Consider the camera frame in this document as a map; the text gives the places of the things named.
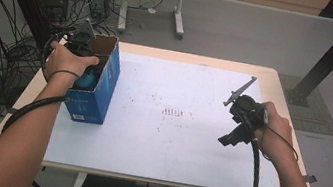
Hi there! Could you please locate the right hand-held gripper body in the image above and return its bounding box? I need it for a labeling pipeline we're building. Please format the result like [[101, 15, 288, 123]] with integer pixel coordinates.
[[219, 71, 276, 133]]

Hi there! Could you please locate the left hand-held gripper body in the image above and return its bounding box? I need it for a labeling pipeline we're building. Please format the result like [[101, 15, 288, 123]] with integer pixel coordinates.
[[62, 16, 102, 60]]

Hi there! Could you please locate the blue bottle with white cap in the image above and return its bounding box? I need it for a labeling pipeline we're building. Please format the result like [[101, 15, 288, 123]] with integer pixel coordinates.
[[73, 65, 100, 93]]

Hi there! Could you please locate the blue cardboard box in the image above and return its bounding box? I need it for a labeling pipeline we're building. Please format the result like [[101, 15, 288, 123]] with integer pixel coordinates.
[[60, 29, 127, 128]]

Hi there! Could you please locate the person's left hand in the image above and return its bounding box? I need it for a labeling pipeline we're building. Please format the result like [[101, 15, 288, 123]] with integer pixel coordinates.
[[42, 40, 103, 91]]

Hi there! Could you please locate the person's right hand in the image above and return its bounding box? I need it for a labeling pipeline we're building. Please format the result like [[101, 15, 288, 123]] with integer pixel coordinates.
[[249, 99, 307, 168]]

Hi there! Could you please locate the black box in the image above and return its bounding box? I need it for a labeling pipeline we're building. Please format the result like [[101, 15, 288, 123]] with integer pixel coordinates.
[[26, 0, 71, 25]]

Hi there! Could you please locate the grey floor mat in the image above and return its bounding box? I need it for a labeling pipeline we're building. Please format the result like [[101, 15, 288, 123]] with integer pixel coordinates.
[[270, 73, 333, 137]]

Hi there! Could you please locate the light wooden table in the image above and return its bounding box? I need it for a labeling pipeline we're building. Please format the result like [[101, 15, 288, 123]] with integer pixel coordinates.
[[0, 22, 331, 187]]

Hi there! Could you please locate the grey tape piece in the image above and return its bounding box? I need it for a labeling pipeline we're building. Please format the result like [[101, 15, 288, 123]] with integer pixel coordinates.
[[301, 173, 318, 186], [5, 107, 19, 116]]

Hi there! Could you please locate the white desk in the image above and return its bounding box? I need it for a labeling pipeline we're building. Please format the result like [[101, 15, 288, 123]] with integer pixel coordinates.
[[90, 0, 219, 46]]

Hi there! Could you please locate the black wrist strap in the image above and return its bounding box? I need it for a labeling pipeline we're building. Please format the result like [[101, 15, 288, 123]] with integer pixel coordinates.
[[259, 123, 304, 167], [46, 67, 82, 88]]

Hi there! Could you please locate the left hand-held gripper cable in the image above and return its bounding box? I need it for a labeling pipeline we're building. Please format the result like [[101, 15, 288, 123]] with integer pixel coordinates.
[[0, 87, 70, 187]]

